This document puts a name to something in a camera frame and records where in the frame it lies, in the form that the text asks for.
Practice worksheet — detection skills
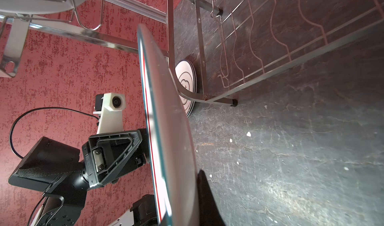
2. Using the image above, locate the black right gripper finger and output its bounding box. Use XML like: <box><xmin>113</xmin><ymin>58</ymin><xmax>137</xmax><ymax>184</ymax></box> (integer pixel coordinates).
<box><xmin>197</xmin><ymin>170</ymin><xmax>225</xmax><ymax>226</ymax></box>

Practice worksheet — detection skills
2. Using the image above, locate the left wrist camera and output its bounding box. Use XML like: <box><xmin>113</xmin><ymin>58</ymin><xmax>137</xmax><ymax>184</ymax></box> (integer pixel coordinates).
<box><xmin>93</xmin><ymin>93</ymin><xmax>127</xmax><ymax>134</ymax></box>

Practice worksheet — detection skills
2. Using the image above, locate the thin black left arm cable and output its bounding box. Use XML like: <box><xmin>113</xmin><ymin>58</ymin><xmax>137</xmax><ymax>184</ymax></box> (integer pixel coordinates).
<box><xmin>8</xmin><ymin>106</ymin><xmax>100</xmax><ymax>160</ymax></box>

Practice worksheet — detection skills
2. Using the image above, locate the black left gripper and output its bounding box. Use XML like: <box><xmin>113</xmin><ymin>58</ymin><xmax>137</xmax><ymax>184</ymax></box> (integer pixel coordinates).
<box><xmin>82</xmin><ymin>129</ymin><xmax>150</xmax><ymax>190</ymax></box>

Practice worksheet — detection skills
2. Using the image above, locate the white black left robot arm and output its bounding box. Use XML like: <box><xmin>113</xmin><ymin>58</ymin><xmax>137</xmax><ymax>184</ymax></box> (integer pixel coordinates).
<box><xmin>9</xmin><ymin>129</ymin><xmax>150</xmax><ymax>226</ymax></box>

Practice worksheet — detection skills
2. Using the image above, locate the aluminium left corner post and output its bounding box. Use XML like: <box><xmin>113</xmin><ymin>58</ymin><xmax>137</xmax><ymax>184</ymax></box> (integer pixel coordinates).
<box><xmin>105</xmin><ymin>0</ymin><xmax>166</xmax><ymax>24</ymax></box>

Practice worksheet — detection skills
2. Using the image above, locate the stainless steel dish rack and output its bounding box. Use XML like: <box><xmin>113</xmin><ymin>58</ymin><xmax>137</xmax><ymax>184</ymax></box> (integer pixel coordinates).
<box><xmin>1</xmin><ymin>0</ymin><xmax>384</xmax><ymax>102</ymax></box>

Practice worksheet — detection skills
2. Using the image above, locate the white plate black emblem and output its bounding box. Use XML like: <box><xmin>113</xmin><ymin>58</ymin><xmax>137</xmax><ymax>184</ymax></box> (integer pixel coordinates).
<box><xmin>175</xmin><ymin>60</ymin><xmax>197</xmax><ymax>117</ymax></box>

